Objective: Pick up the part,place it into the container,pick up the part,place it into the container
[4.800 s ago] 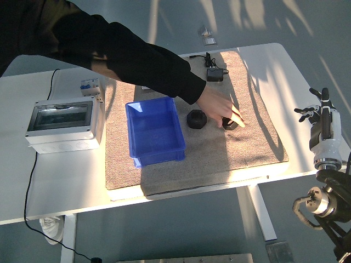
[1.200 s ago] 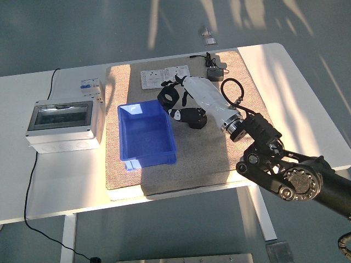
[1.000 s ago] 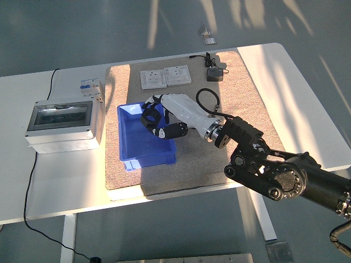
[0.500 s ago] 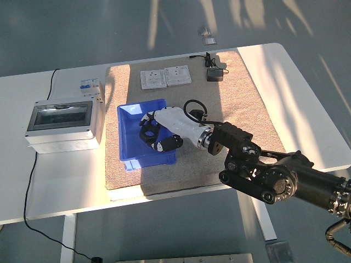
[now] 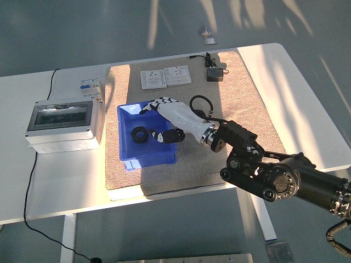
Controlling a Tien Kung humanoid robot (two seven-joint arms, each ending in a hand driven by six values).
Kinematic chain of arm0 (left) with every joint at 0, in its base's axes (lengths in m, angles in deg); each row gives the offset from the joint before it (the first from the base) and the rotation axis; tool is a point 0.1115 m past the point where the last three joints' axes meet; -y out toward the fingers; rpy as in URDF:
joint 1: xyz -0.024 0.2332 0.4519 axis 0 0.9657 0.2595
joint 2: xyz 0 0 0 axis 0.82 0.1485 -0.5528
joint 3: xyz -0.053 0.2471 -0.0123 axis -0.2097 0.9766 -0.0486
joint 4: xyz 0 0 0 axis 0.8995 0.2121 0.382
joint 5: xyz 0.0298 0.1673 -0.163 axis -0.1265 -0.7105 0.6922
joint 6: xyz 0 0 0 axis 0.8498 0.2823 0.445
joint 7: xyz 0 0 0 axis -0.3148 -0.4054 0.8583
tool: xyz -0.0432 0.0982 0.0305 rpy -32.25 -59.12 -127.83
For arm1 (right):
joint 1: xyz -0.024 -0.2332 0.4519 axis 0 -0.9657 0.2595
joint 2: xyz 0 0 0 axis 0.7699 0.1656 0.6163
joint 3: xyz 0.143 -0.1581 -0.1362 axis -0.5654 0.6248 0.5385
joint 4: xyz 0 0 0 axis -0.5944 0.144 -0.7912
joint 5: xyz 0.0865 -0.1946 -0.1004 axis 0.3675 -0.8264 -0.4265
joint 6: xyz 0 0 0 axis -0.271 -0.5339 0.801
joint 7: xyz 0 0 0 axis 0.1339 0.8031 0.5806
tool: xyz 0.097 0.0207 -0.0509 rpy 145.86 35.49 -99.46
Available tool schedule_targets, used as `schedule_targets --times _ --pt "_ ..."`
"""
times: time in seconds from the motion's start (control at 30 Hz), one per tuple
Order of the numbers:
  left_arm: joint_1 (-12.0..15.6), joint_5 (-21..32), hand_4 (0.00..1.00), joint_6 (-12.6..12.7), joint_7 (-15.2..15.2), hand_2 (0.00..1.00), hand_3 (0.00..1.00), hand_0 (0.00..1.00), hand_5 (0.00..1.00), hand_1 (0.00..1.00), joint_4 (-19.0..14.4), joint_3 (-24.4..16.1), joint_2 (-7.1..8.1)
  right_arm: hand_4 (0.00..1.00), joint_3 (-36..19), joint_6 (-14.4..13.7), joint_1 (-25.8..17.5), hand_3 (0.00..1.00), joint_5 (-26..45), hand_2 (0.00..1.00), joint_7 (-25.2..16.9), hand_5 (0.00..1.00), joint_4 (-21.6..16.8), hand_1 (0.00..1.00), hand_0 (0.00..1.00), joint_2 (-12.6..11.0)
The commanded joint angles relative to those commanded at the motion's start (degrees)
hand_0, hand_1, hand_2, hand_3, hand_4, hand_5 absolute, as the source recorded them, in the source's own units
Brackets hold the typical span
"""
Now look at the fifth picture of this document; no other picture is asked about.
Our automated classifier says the black adapter cord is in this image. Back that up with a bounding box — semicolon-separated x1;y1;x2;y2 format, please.
187;52;230;75

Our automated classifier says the long black power cable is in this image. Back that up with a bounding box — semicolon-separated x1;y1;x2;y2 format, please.
22;67;95;260

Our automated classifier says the small dark hex nut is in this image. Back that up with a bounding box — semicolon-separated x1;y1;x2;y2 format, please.
130;125;150;144

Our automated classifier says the black power adapter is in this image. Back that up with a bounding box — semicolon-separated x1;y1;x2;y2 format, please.
206;68;224;82

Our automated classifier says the white table leg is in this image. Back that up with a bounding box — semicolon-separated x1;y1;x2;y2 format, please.
246;186;278;242
60;214;77;263

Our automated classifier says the grey-brown mat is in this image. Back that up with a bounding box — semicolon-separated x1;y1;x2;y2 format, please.
104;50;287;197

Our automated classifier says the white circuit breaker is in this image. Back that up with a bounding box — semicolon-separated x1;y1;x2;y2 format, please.
79;77;105;104

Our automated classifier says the grey metal base plate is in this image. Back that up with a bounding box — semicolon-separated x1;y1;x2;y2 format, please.
115;253;254;263

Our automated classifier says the robot right hand white shell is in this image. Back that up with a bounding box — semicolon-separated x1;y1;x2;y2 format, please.
138;96;217;145

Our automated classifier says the grey table foot plate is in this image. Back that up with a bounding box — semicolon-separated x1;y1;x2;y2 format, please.
265;241;295;263

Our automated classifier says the grey distribution box clear lid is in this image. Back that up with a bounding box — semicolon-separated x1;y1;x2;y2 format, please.
24;98;106;155

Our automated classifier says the white socket panel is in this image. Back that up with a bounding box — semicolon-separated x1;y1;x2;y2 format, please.
140;69;168;90
163;65;192;87

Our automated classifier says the blue plastic box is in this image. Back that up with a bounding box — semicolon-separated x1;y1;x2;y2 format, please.
117;100;178;172

